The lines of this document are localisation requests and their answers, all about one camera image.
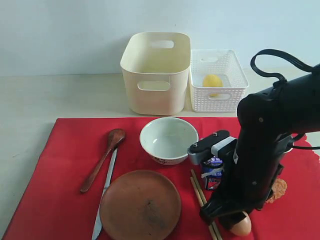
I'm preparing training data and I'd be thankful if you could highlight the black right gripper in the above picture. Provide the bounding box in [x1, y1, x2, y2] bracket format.
[199, 136, 285, 231]

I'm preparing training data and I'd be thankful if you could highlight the brown egg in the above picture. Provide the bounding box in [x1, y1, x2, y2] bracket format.
[229, 211, 252, 237]

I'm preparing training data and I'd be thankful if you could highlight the blue white milk carton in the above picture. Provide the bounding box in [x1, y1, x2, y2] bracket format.
[200, 156, 223, 191]

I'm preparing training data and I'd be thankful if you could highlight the yellow lemon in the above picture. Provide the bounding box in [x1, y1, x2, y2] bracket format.
[202, 74, 224, 88]

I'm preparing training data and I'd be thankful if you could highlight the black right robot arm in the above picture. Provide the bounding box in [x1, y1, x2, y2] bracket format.
[197, 66, 320, 227]

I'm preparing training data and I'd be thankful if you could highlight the right wooden chopstick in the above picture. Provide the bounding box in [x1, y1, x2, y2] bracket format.
[190, 169, 223, 240]

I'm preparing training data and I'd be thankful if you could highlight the fried chicken piece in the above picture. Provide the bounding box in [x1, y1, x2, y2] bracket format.
[266, 178, 288, 204]

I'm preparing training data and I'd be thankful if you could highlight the brown wooden plate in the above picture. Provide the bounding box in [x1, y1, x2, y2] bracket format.
[99, 169, 182, 240]

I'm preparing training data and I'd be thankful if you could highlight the white ceramic floral bowl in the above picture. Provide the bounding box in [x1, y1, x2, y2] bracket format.
[139, 117, 199, 166]

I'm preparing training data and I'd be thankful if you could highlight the white perforated plastic basket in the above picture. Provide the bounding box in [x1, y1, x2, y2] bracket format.
[188, 49, 249, 113]

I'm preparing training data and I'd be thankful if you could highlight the steel table knife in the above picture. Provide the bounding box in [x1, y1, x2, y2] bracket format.
[91, 148, 118, 240]

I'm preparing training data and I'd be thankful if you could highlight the dark wooden spoon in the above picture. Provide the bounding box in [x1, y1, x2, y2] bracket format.
[79, 128, 126, 193]

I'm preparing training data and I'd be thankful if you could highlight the red tablecloth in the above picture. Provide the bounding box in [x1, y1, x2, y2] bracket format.
[4, 117, 320, 240]

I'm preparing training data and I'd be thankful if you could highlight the cream plastic storage bin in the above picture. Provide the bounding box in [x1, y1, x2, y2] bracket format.
[120, 32, 191, 116]

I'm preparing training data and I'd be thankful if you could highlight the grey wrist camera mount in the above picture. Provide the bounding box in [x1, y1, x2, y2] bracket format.
[187, 130, 237, 165]

